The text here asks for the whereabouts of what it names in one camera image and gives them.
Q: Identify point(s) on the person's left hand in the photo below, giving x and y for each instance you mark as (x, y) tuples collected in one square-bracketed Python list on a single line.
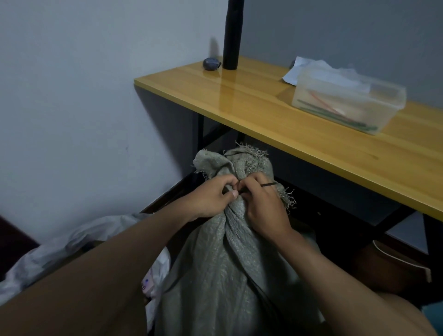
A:
[(209, 199)]

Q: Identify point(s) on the person's right hand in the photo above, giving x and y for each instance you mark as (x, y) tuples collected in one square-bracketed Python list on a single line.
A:
[(266, 211)]

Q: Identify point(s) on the grey woven sack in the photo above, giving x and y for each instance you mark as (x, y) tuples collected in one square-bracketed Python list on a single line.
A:
[(214, 277)]

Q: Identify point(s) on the cardboard boxes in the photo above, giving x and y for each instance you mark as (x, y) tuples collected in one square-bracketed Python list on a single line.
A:
[(148, 284)]

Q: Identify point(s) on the white bag with red print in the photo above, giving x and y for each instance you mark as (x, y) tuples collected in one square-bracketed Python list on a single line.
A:
[(52, 249)]

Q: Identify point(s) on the person's left forearm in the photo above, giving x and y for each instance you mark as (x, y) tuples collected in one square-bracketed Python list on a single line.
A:
[(97, 277)]

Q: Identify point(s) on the person's right forearm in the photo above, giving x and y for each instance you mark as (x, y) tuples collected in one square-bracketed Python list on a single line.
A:
[(332, 294)]

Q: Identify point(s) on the person's right leg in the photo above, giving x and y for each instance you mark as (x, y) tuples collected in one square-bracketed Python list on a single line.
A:
[(408, 311)]

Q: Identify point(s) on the black metal desk leg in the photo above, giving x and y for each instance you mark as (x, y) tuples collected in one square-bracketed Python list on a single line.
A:
[(432, 249), (200, 135)]

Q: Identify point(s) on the yellow wooden desk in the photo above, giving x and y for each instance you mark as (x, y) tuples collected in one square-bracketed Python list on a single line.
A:
[(277, 117)]

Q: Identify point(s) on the small dark round case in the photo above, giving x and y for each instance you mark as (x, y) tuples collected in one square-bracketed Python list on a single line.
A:
[(211, 64)]

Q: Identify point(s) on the white tissue sheet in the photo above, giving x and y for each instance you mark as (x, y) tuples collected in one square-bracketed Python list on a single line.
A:
[(294, 71)]

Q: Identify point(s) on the clear plastic box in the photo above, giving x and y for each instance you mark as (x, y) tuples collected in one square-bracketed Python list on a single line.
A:
[(380, 110)]

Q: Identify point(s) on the black cylindrical bottle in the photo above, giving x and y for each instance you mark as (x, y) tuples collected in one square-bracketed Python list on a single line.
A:
[(232, 38)]

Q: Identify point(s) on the blue plastic bucket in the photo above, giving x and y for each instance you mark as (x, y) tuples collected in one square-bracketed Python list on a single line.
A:
[(432, 313)]

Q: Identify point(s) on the dark brown wooden door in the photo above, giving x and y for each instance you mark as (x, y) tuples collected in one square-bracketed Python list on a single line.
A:
[(14, 249)]

